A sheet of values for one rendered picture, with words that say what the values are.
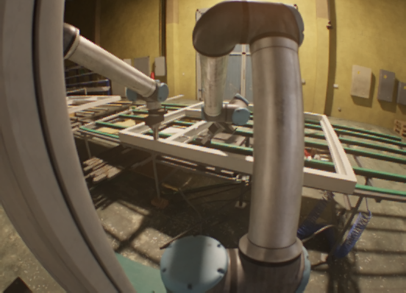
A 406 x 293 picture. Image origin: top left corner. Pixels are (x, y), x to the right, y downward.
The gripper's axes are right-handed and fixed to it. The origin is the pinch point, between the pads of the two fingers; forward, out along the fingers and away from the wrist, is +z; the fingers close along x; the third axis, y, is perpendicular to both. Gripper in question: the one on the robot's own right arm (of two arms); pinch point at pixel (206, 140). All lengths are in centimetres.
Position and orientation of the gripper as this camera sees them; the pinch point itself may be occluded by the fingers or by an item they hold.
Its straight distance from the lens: 116.6
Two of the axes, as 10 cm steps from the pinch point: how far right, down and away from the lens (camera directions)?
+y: -6.6, -7.2, 2.2
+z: -5.9, 6.8, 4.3
